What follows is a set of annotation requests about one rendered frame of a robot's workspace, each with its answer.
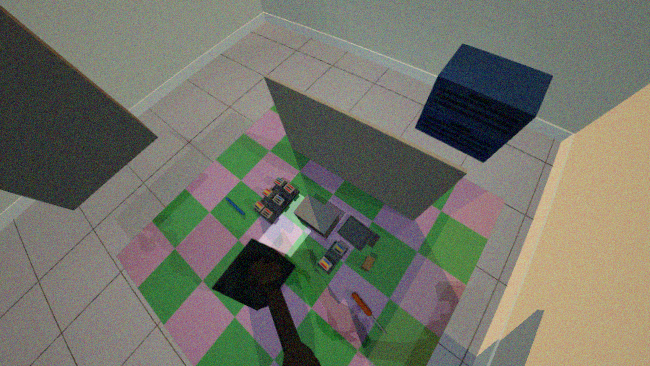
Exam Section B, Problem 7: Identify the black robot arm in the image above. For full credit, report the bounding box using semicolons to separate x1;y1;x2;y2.
244;254;321;366

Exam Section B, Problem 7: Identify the orange-handled screwdriver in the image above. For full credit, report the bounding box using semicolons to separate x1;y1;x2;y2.
352;292;387;335

